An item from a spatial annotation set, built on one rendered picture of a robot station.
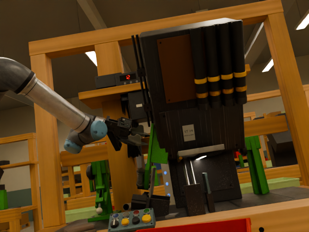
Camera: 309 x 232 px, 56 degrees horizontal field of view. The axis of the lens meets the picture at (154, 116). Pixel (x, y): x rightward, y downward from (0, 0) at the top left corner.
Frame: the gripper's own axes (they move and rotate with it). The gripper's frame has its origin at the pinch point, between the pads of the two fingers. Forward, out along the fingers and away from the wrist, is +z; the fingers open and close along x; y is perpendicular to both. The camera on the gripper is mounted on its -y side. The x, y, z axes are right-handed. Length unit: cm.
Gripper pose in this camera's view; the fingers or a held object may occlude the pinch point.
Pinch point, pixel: (145, 140)
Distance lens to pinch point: 133.7
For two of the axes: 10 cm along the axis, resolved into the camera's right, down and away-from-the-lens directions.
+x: 1.3, -5.5, 8.2
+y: 2.1, -7.9, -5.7
